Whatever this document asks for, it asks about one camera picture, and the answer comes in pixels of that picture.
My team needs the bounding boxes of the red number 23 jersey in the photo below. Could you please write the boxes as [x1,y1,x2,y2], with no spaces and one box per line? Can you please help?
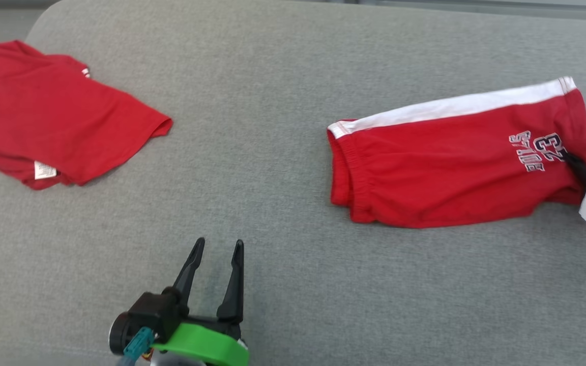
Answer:
[0,40,173,191]

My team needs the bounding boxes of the red shorts with white stripe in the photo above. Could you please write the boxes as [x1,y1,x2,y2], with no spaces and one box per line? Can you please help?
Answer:
[327,76,586,229]

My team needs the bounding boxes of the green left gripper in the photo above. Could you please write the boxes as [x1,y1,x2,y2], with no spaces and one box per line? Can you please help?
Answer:
[151,237,251,366]

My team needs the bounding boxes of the teal plug left camera cable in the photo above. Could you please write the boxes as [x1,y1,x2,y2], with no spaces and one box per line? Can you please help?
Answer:
[120,327,155,366]

